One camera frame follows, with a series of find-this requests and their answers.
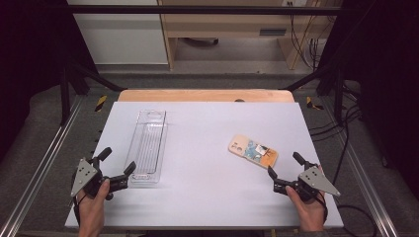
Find beige printed phone case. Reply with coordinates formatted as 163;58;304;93
227;133;280;170

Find looped black cable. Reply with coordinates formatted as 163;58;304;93
335;204;378;237

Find bundle of hanging black cables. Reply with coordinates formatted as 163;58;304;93
289;3;328;71

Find yellow black tape marker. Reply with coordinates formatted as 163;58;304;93
305;96;325;112
94;95;109;113

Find light wooden desk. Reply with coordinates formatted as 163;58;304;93
157;0;344;71

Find right hand-held gripper cable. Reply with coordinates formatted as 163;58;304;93
315;191;329;225

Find black metal stand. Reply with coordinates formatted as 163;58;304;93
282;62;348;123
59;60;126;126

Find black horizontal frame bar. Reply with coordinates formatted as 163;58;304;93
65;4;344;16

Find wooden table board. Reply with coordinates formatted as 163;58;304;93
118;88;295;103

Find black floor cables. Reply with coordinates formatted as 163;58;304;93
308;82;364;186

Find aluminium rail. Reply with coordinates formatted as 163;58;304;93
320;97;400;237
0;95;84;237

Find white cabinet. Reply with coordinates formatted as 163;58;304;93
67;0;169;65

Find black curtain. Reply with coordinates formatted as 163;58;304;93
0;0;98;162
317;0;419;192

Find person's left hand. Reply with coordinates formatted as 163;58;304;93
77;179;112;229

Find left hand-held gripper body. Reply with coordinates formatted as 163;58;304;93
70;157;129;201

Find person's right hand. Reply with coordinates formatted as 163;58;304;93
286;186;328;232

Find clear plastic packaging tray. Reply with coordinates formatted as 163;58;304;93
123;109;169;186

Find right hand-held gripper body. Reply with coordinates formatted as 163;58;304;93
272;161;342;202

